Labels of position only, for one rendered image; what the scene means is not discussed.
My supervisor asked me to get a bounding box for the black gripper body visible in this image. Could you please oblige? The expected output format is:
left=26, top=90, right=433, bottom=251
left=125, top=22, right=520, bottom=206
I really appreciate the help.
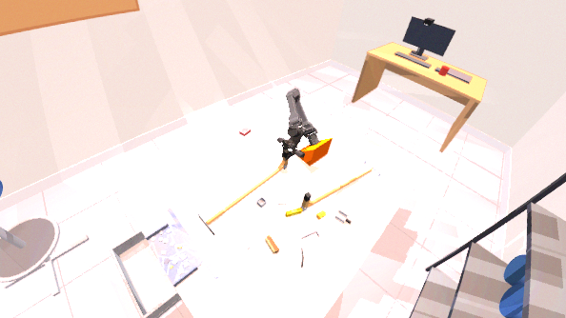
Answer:
left=276, top=137, right=305, bottom=157

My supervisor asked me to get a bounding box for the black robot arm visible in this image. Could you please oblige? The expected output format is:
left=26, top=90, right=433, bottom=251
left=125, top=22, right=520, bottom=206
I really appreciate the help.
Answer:
left=282, top=88, right=321, bottom=149

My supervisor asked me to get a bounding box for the yellow rectangular bar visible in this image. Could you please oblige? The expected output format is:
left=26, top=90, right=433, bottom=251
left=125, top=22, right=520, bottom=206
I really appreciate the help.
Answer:
left=285, top=208, right=303, bottom=218

